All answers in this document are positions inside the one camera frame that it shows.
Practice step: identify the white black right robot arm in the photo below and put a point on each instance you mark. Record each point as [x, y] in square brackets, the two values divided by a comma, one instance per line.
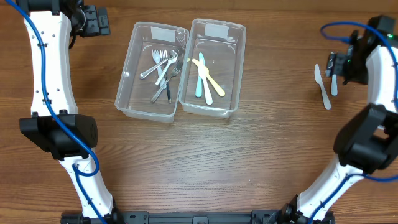
[369, 141]

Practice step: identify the translucent white plastic knife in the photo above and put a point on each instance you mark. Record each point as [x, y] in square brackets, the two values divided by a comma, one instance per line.
[319, 81]

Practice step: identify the clear plastic container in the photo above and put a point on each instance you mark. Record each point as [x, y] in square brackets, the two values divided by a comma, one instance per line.
[223, 46]
[134, 95]

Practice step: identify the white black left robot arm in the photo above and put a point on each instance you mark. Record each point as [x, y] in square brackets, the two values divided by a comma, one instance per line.
[55, 124]

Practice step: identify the cream plastic knife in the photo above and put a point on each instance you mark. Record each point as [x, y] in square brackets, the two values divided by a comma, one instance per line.
[203, 74]

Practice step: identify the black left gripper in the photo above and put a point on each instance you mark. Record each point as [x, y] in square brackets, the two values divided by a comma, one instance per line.
[101, 21]

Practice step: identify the yellow plastic knife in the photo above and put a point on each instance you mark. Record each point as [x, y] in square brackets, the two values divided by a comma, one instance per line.
[215, 85]

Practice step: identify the mint green plastic knife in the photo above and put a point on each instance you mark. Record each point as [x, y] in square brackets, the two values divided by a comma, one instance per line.
[198, 89]

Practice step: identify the clear plastic right container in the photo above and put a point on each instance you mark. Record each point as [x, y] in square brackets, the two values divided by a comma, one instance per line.
[223, 46]

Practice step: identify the small white plastic fork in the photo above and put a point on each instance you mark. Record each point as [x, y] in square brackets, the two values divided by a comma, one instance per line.
[156, 55]

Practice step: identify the black handled fork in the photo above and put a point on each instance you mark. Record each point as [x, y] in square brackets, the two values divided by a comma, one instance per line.
[168, 91]

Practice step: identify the clear plastic left container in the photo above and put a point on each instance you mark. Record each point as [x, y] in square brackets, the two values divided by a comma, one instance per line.
[134, 95]

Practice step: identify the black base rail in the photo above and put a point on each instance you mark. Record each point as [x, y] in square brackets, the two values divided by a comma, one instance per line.
[142, 217]

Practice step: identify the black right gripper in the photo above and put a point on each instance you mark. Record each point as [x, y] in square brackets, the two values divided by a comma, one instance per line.
[331, 64]

